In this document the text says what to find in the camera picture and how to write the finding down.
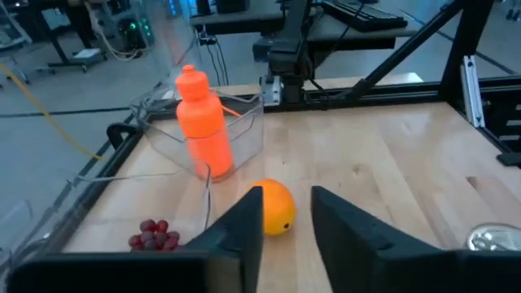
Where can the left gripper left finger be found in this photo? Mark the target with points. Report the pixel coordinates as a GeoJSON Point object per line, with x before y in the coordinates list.
{"type": "Point", "coordinates": [228, 260]}

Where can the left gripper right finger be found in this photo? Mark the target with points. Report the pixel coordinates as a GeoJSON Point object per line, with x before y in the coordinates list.
{"type": "Point", "coordinates": [366, 260]}

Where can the orange fruit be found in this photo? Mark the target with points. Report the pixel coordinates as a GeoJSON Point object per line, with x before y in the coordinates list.
{"type": "Point", "coordinates": [278, 207]}

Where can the metal food can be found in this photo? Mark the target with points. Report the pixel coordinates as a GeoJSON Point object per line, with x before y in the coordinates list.
{"type": "Point", "coordinates": [494, 238]}

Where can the orange squeeze bottle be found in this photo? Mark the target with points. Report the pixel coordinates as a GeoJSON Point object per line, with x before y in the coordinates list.
{"type": "Point", "coordinates": [203, 122]}

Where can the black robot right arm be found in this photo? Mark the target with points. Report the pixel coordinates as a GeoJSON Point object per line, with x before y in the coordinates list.
{"type": "Point", "coordinates": [291, 53]}

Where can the red grapes bunch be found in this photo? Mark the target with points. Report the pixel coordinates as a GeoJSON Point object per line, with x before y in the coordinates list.
{"type": "Point", "coordinates": [154, 238]}

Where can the clear plastic bin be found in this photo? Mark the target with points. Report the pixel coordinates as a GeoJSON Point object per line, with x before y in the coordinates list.
{"type": "Point", "coordinates": [163, 203]}
{"type": "Point", "coordinates": [248, 134]}

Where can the dark gray desk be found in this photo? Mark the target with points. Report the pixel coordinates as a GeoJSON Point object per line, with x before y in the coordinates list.
{"type": "Point", "coordinates": [244, 22]}

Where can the black computer tower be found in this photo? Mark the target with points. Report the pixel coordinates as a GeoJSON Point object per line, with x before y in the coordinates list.
{"type": "Point", "coordinates": [136, 34]}

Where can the black keyboard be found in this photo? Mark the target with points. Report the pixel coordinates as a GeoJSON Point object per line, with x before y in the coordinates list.
{"type": "Point", "coordinates": [366, 16]}

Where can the black rolling stand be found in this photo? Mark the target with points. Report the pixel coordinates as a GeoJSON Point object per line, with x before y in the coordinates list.
{"type": "Point", "coordinates": [61, 45]}

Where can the silver metal bracket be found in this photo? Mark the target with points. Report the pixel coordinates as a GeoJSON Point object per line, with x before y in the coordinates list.
{"type": "Point", "coordinates": [472, 93]}
{"type": "Point", "coordinates": [269, 91]}

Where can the black aluminium rig frame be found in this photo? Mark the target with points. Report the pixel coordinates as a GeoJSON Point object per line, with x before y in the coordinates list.
{"type": "Point", "coordinates": [468, 49]}

